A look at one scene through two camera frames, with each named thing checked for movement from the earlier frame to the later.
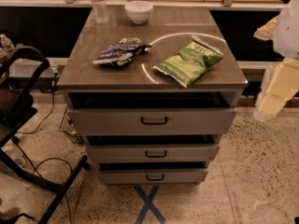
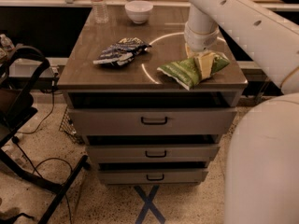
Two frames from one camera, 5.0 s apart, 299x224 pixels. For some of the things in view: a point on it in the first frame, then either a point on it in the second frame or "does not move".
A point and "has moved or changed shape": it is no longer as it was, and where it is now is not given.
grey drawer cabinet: (153, 98) does not move
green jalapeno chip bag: (193, 59) has moved or changed shape
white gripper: (288, 32) → (198, 41)
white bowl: (138, 10) does not move
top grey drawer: (153, 121) does not move
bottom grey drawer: (151, 176) does not move
